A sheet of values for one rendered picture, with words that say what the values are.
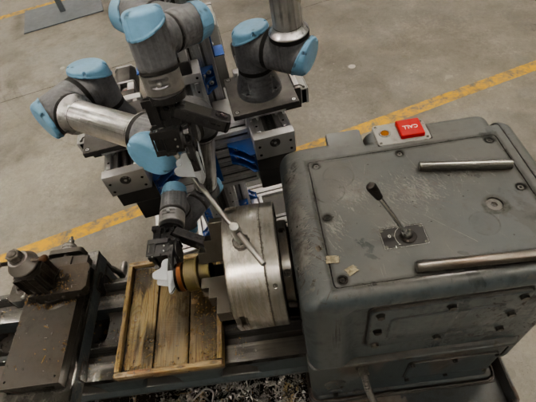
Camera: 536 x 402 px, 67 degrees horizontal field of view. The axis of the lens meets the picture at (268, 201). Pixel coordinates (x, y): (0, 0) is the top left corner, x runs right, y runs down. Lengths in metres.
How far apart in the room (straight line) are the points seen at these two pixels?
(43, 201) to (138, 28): 2.55
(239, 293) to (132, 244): 1.78
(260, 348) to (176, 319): 0.26
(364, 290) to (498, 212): 0.34
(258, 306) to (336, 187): 0.33
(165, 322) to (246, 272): 0.44
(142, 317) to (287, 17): 0.95
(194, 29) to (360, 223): 0.52
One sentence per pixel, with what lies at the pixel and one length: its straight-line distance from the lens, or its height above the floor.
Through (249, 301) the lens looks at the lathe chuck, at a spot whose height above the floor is 1.16.
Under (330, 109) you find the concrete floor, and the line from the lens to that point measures 3.18.
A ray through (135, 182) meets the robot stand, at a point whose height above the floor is 1.07.
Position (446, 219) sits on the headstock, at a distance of 0.94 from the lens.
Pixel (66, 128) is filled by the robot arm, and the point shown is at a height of 1.32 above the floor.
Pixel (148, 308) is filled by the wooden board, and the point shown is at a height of 0.89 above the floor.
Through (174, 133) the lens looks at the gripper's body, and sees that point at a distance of 0.83.
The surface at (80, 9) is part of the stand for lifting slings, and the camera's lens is 5.65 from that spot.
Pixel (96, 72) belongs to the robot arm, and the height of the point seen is 1.38.
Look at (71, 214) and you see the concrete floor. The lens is 3.03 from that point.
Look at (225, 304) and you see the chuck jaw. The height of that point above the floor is 1.11.
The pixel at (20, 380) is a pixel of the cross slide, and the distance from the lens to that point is 1.32.
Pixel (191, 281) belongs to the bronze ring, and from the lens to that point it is 1.06.
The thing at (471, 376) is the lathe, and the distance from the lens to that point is 1.55.
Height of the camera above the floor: 1.99
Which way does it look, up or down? 50 degrees down
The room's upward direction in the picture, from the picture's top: 11 degrees counter-clockwise
